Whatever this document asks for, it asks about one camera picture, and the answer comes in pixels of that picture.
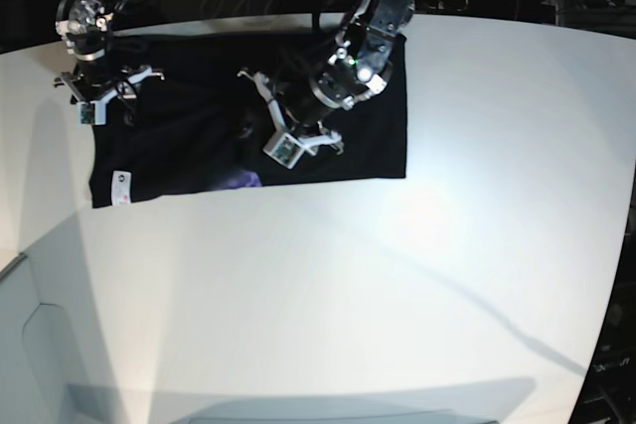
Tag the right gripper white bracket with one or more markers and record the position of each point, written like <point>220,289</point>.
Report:
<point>124,86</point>

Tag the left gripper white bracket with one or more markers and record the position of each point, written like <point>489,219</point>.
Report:
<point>282,130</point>

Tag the black T-shirt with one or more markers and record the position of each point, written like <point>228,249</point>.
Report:
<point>202,127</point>

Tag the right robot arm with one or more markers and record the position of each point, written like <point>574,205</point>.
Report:
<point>85,27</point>

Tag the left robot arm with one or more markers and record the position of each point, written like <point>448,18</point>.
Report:
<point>351,67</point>

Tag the white power strip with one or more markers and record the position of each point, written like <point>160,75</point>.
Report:
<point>441,6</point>

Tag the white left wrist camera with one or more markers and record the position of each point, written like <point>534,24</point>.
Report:
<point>284,149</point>

